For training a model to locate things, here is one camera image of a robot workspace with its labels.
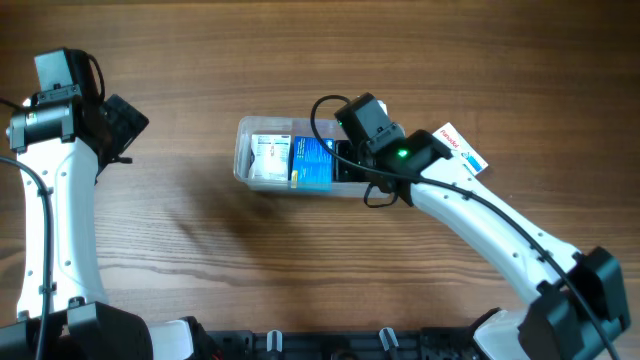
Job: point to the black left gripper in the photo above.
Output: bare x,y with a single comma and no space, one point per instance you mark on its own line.
127,121

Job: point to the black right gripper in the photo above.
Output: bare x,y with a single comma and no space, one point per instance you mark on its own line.
344,168

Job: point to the blue medicine box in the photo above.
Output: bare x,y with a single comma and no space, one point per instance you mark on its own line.
312,165

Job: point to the white medicine box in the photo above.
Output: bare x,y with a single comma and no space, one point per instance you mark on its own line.
269,157

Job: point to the white Panadol box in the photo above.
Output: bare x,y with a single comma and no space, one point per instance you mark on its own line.
461,149

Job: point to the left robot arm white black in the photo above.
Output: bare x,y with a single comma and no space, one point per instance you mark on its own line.
61,139

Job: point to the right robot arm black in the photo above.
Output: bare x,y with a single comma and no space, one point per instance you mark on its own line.
575,302

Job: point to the clear plastic container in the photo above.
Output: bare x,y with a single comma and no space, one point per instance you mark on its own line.
346,181

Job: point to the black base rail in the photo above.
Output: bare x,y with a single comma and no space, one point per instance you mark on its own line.
446,343

